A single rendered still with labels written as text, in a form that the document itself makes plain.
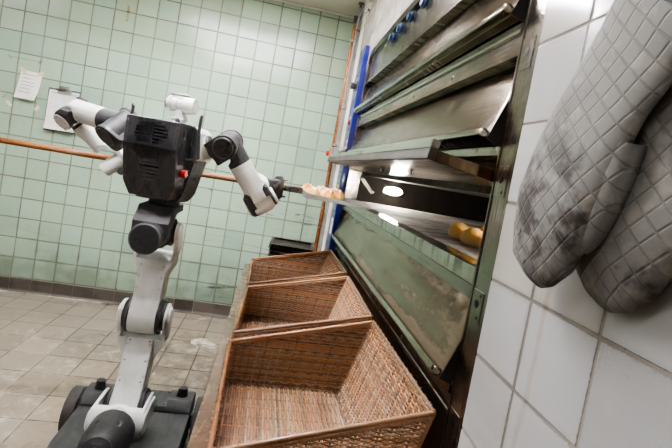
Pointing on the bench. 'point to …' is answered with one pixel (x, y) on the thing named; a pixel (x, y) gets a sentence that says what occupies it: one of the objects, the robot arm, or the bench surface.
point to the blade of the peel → (337, 200)
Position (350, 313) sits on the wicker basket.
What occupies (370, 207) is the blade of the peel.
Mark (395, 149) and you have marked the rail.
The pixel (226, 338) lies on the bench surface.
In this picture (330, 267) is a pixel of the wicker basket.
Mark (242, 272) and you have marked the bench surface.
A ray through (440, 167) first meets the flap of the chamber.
